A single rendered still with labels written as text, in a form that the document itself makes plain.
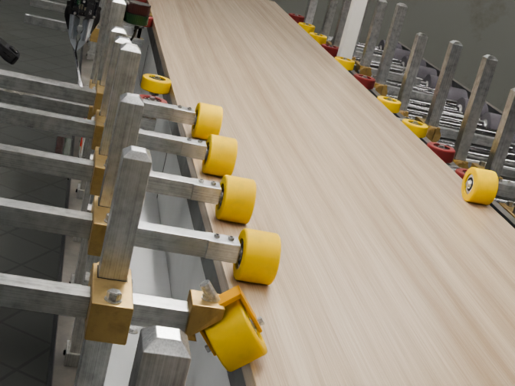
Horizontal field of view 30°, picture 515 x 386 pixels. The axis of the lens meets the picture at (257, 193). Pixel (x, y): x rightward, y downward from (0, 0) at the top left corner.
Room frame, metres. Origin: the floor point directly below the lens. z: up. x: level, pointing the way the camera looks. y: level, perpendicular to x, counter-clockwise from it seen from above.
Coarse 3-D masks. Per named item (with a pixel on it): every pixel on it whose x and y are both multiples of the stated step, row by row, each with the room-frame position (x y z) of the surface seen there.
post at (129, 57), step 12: (120, 48) 1.58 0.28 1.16; (132, 48) 1.58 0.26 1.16; (120, 60) 1.57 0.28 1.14; (132, 60) 1.58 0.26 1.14; (120, 72) 1.58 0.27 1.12; (132, 72) 1.58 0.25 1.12; (120, 84) 1.58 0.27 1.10; (132, 84) 1.58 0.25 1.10; (108, 108) 1.58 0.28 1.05; (108, 120) 1.57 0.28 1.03; (108, 132) 1.58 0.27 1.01; (108, 144) 1.58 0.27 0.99; (84, 240) 1.57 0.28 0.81; (84, 252) 1.58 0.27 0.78; (84, 264) 1.58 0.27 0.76
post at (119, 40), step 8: (120, 40) 1.82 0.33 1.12; (128, 40) 1.83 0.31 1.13; (112, 48) 1.85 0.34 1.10; (112, 56) 1.82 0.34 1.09; (112, 64) 1.82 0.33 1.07; (112, 72) 1.82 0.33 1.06; (112, 80) 1.82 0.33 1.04; (104, 88) 1.84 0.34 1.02; (104, 96) 1.82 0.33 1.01; (104, 104) 1.82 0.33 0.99; (104, 112) 1.82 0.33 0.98; (88, 184) 1.82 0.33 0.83; (88, 192) 1.82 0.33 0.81; (88, 200) 1.82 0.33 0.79
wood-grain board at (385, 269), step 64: (192, 0) 4.33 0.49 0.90; (256, 0) 4.93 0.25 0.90; (192, 64) 2.90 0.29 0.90; (256, 64) 3.16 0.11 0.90; (320, 64) 3.49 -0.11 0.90; (256, 128) 2.31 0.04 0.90; (320, 128) 2.49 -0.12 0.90; (384, 128) 2.69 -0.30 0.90; (256, 192) 1.80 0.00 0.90; (320, 192) 1.91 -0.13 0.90; (384, 192) 2.03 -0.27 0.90; (448, 192) 2.17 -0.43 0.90; (320, 256) 1.54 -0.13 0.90; (384, 256) 1.62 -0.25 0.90; (448, 256) 1.71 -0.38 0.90; (512, 256) 1.81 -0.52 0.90; (320, 320) 1.28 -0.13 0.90; (384, 320) 1.34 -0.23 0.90; (448, 320) 1.40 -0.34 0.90; (512, 320) 1.47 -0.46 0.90; (256, 384) 1.05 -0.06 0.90; (320, 384) 1.09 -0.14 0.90; (384, 384) 1.13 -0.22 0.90; (448, 384) 1.18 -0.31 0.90; (512, 384) 1.23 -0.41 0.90
